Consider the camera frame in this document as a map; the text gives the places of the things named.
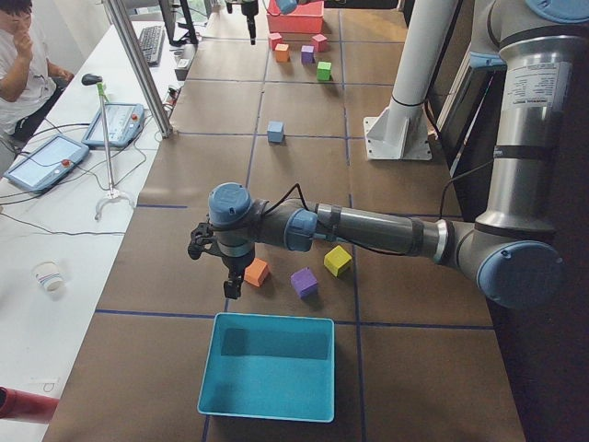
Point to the black computer mouse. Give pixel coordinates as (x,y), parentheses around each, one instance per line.
(90,79)

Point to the red plastic bin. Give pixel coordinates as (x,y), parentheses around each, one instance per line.
(307,19)

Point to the teach pendant near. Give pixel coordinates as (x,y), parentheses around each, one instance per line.
(48,164)

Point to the teal plastic bin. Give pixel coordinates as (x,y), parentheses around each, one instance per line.
(270,367)

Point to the teach pendant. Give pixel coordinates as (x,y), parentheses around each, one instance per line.
(48,164)
(124,122)

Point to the purple foam block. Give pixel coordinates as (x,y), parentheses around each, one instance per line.
(307,53)
(304,282)

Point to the black keyboard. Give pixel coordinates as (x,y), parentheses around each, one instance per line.
(151,43)

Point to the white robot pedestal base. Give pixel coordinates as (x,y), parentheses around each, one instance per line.
(399,132)

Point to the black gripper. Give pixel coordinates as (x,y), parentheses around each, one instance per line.
(236,265)
(248,9)

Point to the purple foam block left side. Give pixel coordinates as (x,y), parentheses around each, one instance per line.
(304,282)

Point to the orange foam block right side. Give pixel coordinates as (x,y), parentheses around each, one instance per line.
(282,53)

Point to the aluminium frame post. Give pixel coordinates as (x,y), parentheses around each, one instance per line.
(121,22)

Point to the orange foam block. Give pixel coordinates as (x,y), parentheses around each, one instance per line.
(282,53)
(257,272)

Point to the orange foam block left side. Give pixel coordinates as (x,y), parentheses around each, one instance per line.
(257,272)

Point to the light blue block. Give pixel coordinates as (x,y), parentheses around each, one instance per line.
(275,132)

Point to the yellow foam block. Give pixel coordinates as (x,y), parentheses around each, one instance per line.
(337,261)

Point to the teach pendant far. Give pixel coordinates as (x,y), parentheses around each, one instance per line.
(124,122)

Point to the dark red foam block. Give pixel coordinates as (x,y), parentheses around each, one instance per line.
(274,39)
(320,42)

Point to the red cylinder object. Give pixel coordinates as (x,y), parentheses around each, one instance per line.
(27,407)

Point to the purple foam block right side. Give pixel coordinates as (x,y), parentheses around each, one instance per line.
(307,53)

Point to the seated person white shirt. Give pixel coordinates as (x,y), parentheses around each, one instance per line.
(30,82)

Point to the green foam block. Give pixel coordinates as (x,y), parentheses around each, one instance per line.
(323,73)

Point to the paper cup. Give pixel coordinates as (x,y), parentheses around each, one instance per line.
(48,275)

